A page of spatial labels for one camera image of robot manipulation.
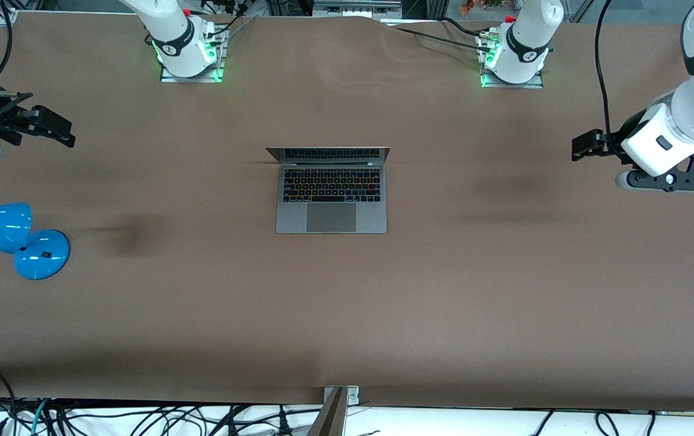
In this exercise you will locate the blue desk lamp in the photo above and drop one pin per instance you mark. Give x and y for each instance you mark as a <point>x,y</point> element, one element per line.
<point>41,257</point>

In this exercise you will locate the metal table edge bracket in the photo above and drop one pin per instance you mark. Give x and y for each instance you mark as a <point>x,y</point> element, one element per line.
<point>335,418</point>

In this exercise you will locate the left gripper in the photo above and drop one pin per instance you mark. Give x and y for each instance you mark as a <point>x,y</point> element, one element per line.
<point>614,142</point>

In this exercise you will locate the grey device behind table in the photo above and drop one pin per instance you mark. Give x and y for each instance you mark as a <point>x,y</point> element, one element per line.
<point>353,9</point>

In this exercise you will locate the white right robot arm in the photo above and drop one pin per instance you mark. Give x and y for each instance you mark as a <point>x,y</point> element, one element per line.
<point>177,36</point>

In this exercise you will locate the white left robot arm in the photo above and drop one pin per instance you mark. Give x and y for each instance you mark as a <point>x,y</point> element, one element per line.
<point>528,36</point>

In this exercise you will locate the grey laptop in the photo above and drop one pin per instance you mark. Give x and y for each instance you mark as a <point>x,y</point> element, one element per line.
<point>331,218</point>

